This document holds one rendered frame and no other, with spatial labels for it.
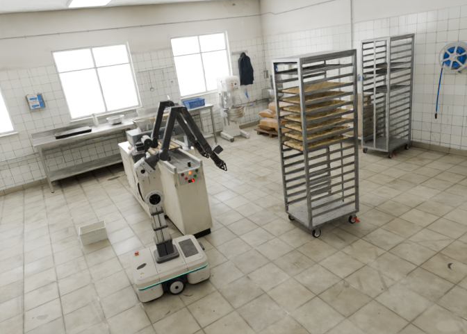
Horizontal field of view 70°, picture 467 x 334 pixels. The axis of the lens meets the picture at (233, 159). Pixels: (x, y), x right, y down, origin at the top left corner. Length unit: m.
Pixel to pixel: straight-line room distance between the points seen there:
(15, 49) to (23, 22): 0.48
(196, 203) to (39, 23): 4.66
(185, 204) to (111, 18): 4.62
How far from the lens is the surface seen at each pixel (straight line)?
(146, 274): 3.09
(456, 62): 5.70
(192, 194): 3.63
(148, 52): 7.42
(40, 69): 7.07
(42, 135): 7.08
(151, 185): 2.84
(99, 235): 4.40
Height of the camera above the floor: 1.99
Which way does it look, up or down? 18 degrees down
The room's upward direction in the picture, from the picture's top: 8 degrees counter-clockwise
